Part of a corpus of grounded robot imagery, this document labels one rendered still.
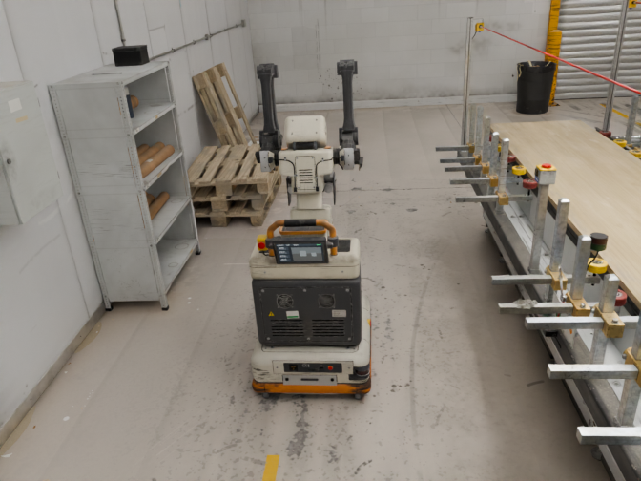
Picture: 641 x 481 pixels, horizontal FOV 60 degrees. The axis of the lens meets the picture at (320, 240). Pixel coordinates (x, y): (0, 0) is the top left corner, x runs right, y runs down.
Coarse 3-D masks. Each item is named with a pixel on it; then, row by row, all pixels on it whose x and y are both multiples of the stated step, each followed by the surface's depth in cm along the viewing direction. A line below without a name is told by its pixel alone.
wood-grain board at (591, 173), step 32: (512, 128) 426; (544, 128) 421; (576, 128) 416; (544, 160) 351; (576, 160) 348; (608, 160) 344; (640, 160) 341; (576, 192) 300; (608, 192) 297; (640, 192) 294; (576, 224) 262; (608, 224) 260; (640, 224) 258; (608, 256) 233; (640, 256) 231; (640, 288) 208
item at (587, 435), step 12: (588, 432) 138; (600, 432) 138; (612, 432) 137; (624, 432) 137; (636, 432) 137; (588, 444) 138; (600, 444) 138; (612, 444) 138; (624, 444) 138; (636, 444) 137
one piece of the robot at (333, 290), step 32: (288, 224) 261; (320, 224) 260; (256, 256) 271; (352, 256) 266; (256, 288) 276; (288, 288) 274; (320, 288) 273; (352, 288) 271; (288, 320) 283; (320, 320) 281; (352, 320) 279
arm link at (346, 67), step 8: (344, 64) 288; (352, 64) 287; (344, 72) 287; (352, 72) 287; (344, 80) 288; (344, 88) 289; (344, 96) 291; (344, 104) 292; (352, 104) 293; (344, 112) 293; (352, 112) 293; (344, 120) 294; (352, 120) 294; (344, 128) 295; (352, 128) 294
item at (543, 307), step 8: (504, 304) 211; (512, 304) 210; (544, 304) 209; (552, 304) 209; (560, 304) 209; (568, 304) 208; (592, 304) 207; (504, 312) 210; (512, 312) 210; (520, 312) 210; (528, 312) 209; (536, 312) 209; (544, 312) 209; (552, 312) 209; (560, 312) 208; (568, 312) 208; (616, 312) 207
